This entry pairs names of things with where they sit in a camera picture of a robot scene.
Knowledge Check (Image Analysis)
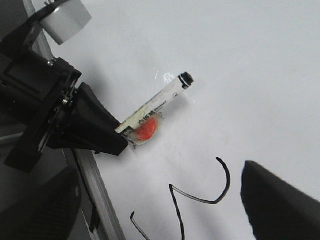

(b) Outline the white whiteboard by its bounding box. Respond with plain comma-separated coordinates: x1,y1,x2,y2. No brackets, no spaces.
48,0,320,240

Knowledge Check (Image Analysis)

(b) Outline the black whiteboard marker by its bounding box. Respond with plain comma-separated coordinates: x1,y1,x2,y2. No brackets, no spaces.
115,72,194,146

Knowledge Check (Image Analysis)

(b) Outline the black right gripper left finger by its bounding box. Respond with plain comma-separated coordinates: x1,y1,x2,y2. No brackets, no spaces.
0,167,82,240

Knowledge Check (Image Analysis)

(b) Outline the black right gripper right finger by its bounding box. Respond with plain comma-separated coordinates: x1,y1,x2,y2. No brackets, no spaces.
240,161,320,240

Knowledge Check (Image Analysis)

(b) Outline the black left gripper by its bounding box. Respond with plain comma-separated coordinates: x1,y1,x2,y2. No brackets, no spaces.
0,0,128,173

